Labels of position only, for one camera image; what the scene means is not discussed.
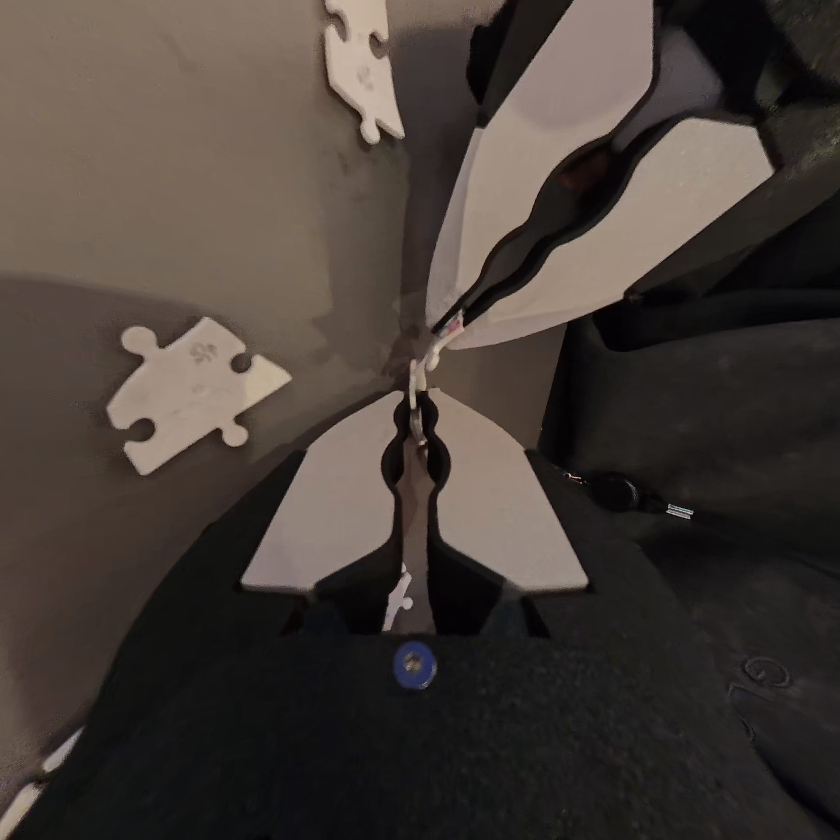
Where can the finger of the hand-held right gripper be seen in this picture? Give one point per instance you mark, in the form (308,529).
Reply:
(656,223)
(525,144)

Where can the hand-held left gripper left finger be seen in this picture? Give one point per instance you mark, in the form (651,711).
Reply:
(328,512)

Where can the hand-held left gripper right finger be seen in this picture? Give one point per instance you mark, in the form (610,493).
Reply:
(505,512)

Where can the white puzzle piece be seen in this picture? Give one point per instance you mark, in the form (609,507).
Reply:
(62,754)
(190,394)
(361,72)
(414,380)
(397,600)
(436,351)
(16,810)

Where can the person's dark clothing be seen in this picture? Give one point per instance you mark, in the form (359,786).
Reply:
(722,407)

